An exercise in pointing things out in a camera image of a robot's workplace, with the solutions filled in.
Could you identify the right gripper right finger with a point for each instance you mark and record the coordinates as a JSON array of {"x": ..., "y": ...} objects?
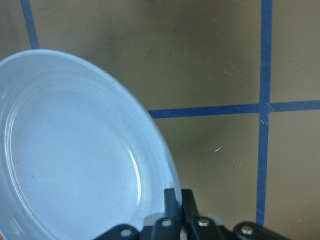
[{"x": 196, "y": 226}]

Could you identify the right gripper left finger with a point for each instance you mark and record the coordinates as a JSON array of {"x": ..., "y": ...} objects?
[{"x": 168, "y": 227}]

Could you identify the blue plate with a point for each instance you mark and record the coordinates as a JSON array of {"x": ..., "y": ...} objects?
[{"x": 78, "y": 153}]

